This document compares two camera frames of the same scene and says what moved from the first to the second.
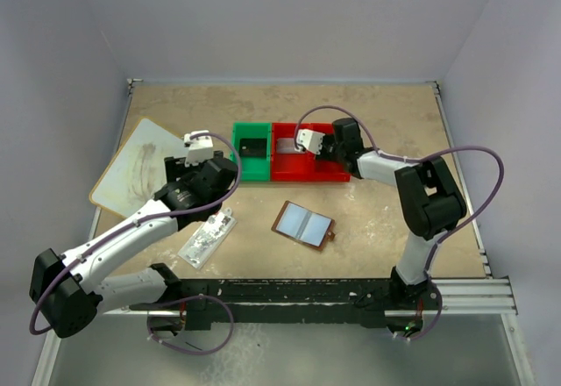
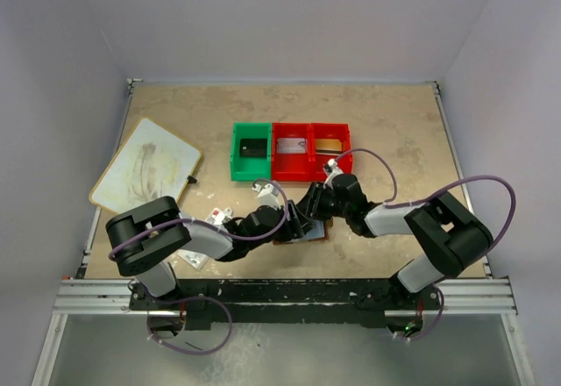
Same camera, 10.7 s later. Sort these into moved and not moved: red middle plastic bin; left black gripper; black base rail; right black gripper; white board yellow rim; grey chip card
Moved: right black gripper; left black gripper
Not moved: white board yellow rim; red middle plastic bin; grey chip card; black base rail
